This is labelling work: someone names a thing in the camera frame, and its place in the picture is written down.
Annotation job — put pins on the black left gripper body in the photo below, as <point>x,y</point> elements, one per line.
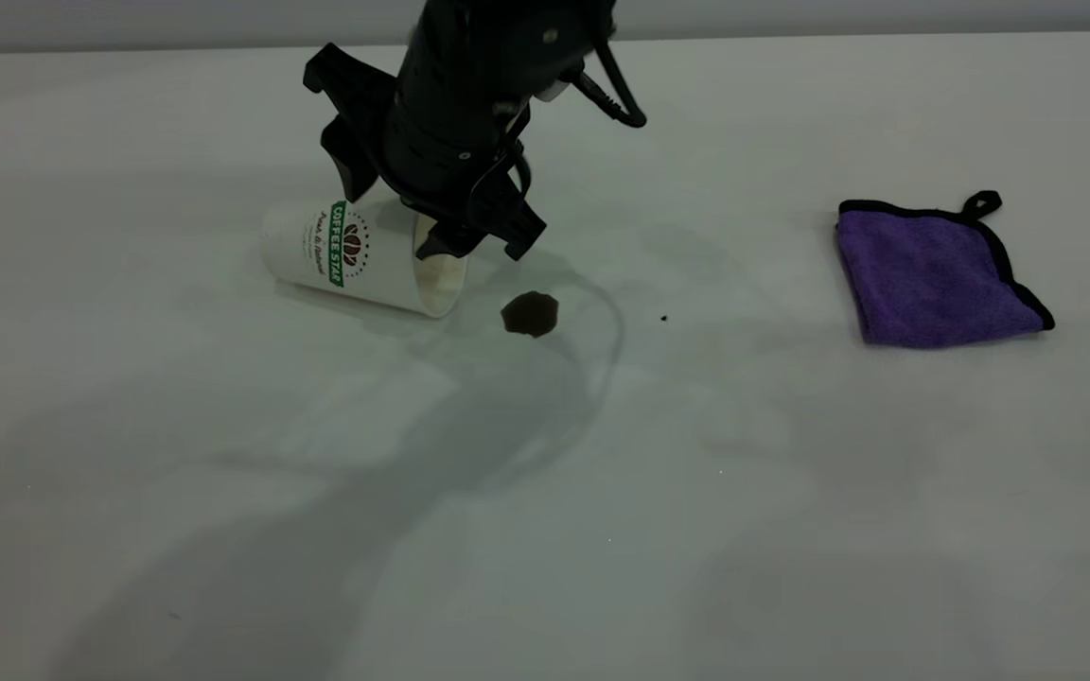
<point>450,151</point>

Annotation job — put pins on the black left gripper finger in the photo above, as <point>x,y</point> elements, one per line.
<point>524,232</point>
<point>450,241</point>

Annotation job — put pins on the white paper coffee cup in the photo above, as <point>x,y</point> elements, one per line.
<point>299,251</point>

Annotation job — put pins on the purple cloth with black trim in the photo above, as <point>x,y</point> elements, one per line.
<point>933,274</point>

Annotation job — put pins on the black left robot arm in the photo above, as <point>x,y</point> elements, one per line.
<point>498,47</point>

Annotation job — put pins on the dark brown coffee stain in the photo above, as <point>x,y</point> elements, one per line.
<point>531,315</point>

